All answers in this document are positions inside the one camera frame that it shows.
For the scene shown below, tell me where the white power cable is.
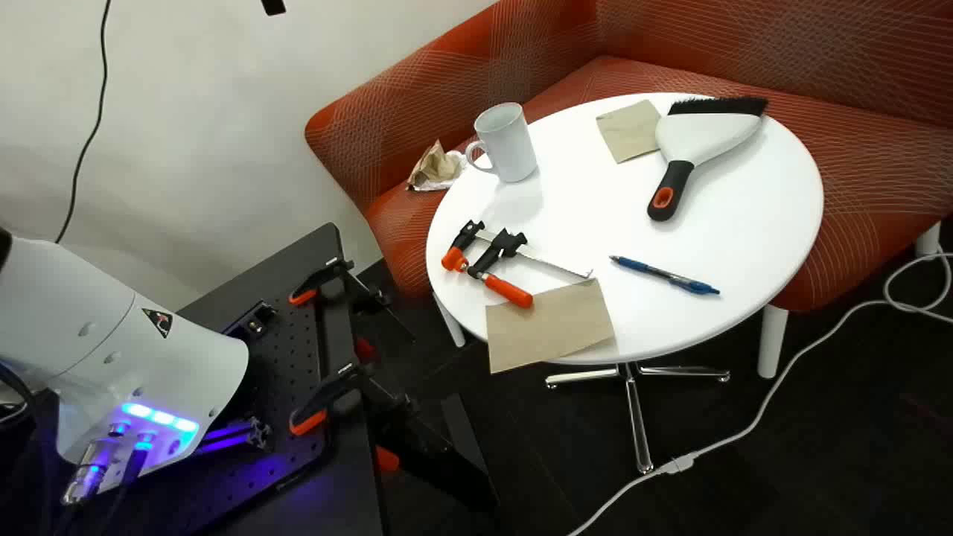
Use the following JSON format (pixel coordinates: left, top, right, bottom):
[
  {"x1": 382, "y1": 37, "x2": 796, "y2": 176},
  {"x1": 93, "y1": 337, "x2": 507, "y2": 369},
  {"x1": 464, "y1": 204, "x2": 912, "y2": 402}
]
[{"x1": 565, "y1": 221, "x2": 953, "y2": 536}]

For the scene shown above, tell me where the metal table base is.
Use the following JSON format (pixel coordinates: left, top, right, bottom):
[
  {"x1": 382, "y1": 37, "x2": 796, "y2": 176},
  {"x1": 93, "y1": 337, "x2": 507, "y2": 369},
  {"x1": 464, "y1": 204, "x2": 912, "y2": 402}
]
[{"x1": 542, "y1": 360, "x2": 732, "y2": 475}]

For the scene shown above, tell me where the thin black wall cable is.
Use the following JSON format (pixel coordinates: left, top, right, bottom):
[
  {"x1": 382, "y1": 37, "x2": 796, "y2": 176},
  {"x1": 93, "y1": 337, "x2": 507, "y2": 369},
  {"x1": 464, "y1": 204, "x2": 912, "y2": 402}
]
[{"x1": 52, "y1": 0, "x2": 120, "y2": 247}]

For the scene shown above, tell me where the white scraper with black-orange handle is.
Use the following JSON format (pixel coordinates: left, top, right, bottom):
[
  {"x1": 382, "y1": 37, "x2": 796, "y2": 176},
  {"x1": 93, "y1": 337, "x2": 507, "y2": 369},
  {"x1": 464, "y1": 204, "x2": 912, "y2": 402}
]
[{"x1": 647, "y1": 91, "x2": 771, "y2": 226}]

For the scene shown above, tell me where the large tan cardboard sheet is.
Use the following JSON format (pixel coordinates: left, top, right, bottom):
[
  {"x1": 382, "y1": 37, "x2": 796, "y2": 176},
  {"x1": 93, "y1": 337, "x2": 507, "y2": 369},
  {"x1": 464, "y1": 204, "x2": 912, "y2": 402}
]
[{"x1": 482, "y1": 277, "x2": 619, "y2": 377}]

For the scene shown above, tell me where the small tan cardboard square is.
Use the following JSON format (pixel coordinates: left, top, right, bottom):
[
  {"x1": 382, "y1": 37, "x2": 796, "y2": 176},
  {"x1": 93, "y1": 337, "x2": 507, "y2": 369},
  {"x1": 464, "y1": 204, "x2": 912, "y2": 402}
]
[{"x1": 592, "y1": 98, "x2": 668, "y2": 165}]

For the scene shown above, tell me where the crumpled paper wrapper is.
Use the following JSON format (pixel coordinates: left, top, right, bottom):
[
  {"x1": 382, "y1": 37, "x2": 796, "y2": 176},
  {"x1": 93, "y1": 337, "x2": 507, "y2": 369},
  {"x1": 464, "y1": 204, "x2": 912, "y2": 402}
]
[{"x1": 406, "y1": 136, "x2": 469, "y2": 197}]

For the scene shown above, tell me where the white ceramic mug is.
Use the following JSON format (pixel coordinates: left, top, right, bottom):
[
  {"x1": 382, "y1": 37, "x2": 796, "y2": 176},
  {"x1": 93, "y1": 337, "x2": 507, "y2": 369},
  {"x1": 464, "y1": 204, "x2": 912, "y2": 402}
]
[{"x1": 463, "y1": 98, "x2": 542, "y2": 186}]

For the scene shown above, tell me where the black perforated mounting board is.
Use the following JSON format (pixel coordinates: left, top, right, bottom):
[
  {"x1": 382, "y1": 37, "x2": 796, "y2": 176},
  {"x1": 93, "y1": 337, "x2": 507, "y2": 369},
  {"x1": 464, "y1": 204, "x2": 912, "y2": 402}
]
[{"x1": 28, "y1": 221, "x2": 387, "y2": 536}]

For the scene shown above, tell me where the round white table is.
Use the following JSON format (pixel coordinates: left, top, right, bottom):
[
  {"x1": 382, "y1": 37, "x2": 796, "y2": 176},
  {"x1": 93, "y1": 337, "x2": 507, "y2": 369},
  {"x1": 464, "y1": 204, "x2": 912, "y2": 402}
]
[{"x1": 422, "y1": 88, "x2": 829, "y2": 369}]

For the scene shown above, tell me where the orange fabric couch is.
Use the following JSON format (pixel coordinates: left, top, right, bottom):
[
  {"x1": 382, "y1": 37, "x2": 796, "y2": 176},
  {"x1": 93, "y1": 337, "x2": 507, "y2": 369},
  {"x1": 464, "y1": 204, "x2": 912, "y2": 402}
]
[{"x1": 303, "y1": 0, "x2": 953, "y2": 384}]

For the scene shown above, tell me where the small bar clamp long handle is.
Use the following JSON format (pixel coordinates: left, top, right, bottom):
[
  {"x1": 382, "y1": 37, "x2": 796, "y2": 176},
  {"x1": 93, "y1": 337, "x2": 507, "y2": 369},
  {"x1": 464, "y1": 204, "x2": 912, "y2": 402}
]
[{"x1": 469, "y1": 226, "x2": 595, "y2": 313}]

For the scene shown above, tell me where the blue pen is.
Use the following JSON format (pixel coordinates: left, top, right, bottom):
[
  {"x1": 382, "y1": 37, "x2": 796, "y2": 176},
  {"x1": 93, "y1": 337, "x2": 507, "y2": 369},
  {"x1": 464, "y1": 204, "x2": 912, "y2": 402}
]
[{"x1": 607, "y1": 252, "x2": 725, "y2": 299}]

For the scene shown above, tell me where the large black clamp orange grip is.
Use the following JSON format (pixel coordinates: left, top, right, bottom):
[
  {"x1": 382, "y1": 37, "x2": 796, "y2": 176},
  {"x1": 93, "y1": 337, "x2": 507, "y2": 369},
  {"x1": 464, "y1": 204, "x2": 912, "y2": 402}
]
[
  {"x1": 285, "y1": 360, "x2": 501, "y2": 502},
  {"x1": 285, "y1": 252, "x2": 393, "y2": 313}
]

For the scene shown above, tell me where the small bar clamp short handle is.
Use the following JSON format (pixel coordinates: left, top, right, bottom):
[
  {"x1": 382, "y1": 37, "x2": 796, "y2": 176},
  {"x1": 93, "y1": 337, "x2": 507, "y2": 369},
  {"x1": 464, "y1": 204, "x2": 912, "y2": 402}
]
[{"x1": 439, "y1": 216, "x2": 492, "y2": 273}]

